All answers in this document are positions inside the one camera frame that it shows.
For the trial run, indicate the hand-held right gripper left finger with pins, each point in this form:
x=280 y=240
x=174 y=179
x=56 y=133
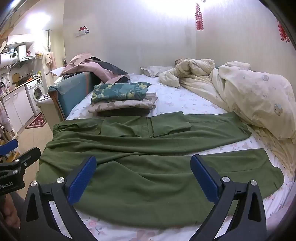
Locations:
x=82 y=178

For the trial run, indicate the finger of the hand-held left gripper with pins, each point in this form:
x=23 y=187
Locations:
x=9 y=146
x=25 y=157

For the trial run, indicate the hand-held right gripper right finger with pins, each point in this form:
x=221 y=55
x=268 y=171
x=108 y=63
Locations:
x=204 y=176

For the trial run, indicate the green pants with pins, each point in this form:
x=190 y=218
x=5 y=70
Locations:
x=148 y=185

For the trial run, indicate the person's left hand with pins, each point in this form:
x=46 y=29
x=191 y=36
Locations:
x=9 y=213

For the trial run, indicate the red rug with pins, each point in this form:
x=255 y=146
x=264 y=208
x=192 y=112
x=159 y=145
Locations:
x=37 y=121

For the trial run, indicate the white kitchen cabinet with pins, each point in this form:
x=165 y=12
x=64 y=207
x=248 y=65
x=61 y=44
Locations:
x=16 y=109

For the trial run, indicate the white side cabinet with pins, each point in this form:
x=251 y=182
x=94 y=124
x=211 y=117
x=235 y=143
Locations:
x=45 y=109

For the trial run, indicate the white washing machine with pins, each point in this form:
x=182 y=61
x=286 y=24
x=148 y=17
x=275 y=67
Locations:
x=34 y=92

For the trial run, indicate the floral white bed sheet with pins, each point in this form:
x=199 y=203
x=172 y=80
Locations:
x=185 y=102

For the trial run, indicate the teal sofa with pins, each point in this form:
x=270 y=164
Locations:
x=74 y=92

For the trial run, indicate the white water heater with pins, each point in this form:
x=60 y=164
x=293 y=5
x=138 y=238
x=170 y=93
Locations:
x=8 y=59

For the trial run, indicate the folded beige patterned garment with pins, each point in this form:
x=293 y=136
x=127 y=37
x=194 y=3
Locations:
x=129 y=104

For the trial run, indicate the range hood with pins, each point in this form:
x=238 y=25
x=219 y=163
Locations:
x=25 y=54

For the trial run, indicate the folded camouflage garment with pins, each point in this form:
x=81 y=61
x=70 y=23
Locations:
x=118 y=91

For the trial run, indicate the hanging pink towel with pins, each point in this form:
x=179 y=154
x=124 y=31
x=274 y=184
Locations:
x=49 y=59

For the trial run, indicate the cream bear print duvet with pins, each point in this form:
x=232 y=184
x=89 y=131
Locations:
x=254 y=92

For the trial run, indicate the pink cloth pile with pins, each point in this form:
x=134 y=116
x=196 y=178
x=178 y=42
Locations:
x=92 y=66

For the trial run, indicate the black cloth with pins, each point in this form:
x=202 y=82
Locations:
x=111 y=67

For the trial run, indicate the floral pillow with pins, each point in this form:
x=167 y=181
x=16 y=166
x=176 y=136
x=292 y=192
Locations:
x=152 y=70

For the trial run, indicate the white wall box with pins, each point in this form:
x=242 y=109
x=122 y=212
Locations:
x=81 y=32

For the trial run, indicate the red firecracker wall decoration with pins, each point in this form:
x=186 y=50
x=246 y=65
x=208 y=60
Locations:
x=199 y=18

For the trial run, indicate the red paper wall decoration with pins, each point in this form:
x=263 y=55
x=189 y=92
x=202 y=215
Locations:
x=283 y=32

